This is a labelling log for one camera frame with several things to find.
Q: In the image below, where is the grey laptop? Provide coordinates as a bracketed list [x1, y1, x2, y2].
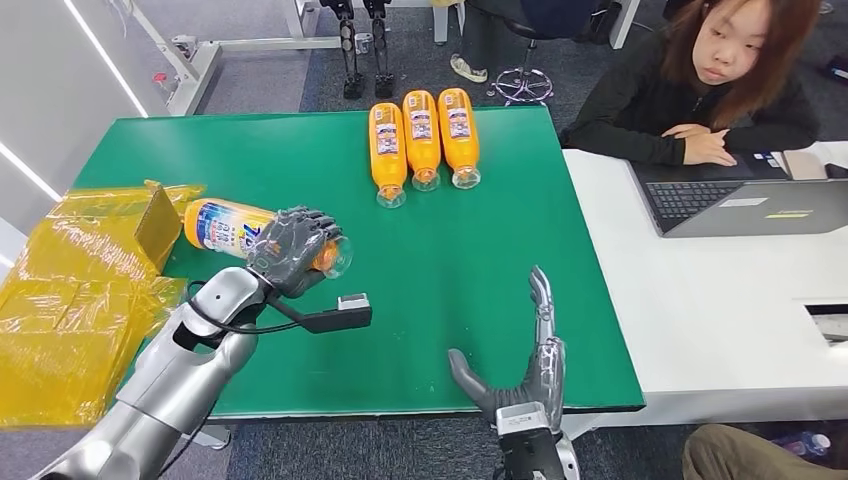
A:
[629, 153, 848, 240]

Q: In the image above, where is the black left camera cable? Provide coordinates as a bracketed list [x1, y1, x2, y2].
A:
[187, 281, 307, 337]

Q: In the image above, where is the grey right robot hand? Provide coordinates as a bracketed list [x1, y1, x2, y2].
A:
[447, 265, 568, 432]

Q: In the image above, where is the black office chair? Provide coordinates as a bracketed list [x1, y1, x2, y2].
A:
[503, 0, 624, 45]

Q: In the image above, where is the yellow film-wrapped cardboard box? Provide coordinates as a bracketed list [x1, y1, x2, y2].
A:
[0, 178, 208, 429]

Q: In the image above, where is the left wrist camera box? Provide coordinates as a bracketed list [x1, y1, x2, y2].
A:
[268, 293, 374, 336]

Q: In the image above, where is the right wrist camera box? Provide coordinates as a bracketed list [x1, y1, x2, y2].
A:
[494, 402, 566, 480]

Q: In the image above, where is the person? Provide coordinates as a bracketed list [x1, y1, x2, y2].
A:
[558, 0, 823, 168]
[450, 0, 531, 85]

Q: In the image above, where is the clear water bottle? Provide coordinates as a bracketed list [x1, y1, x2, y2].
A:
[770, 431, 833, 459]

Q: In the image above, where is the chrome chair base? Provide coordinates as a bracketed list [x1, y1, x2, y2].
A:
[488, 66, 555, 107]

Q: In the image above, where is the person's knee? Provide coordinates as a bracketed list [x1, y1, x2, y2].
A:
[682, 423, 848, 480]

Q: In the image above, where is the white desk frame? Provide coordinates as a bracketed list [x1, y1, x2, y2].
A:
[112, 0, 374, 118]

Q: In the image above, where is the person's left hand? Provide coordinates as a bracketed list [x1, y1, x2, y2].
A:
[660, 123, 713, 141]

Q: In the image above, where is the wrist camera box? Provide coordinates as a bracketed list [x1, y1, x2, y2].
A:
[494, 402, 566, 480]
[268, 293, 374, 336]

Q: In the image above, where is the orange detergent bottle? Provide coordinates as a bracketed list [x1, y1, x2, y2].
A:
[368, 101, 409, 210]
[437, 87, 482, 191]
[183, 197, 354, 280]
[402, 89, 442, 193]

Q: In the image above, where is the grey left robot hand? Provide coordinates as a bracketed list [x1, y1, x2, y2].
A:
[246, 206, 344, 301]

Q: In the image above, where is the black robot leg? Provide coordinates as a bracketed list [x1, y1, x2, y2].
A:
[319, 0, 366, 101]
[362, 0, 397, 101]

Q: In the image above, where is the person's right hand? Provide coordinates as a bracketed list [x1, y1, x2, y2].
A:
[682, 129, 739, 168]

